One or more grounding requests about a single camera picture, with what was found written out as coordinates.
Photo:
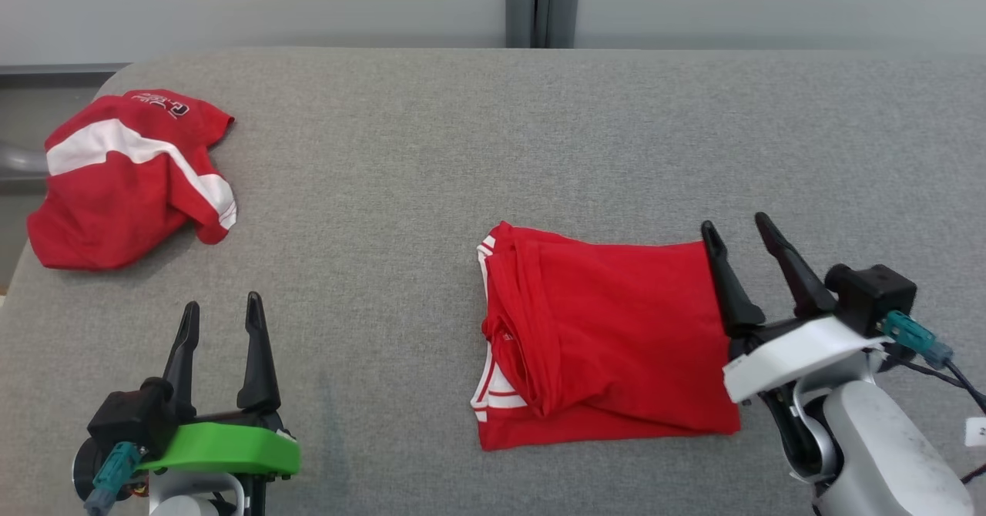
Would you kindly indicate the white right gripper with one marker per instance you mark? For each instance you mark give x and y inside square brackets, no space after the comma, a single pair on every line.
[793,350]

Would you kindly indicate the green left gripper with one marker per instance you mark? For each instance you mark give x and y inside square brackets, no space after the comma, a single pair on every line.
[231,447]

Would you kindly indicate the red Bulls basketball jersey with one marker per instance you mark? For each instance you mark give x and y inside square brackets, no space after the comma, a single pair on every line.
[616,331]

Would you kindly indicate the red shorts with white stripe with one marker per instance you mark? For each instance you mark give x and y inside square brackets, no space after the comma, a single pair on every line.
[115,200]

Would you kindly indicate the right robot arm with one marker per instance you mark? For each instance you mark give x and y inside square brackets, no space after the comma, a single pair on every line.
[886,447]

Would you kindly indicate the white paper tag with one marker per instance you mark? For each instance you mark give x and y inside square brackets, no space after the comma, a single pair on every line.
[976,431]

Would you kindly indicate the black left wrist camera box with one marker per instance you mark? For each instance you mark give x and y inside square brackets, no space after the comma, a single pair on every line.
[131,416]

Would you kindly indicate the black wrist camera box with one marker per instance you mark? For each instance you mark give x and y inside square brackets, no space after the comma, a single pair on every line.
[874,293]
[131,416]

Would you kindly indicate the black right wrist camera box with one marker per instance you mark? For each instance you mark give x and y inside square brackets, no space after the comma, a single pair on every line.
[874,293]

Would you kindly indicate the grey slanted metal frame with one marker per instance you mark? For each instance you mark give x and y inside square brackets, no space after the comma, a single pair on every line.
[19,158]

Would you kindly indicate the grey double metal post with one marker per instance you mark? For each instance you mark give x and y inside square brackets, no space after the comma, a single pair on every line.
[541,8]

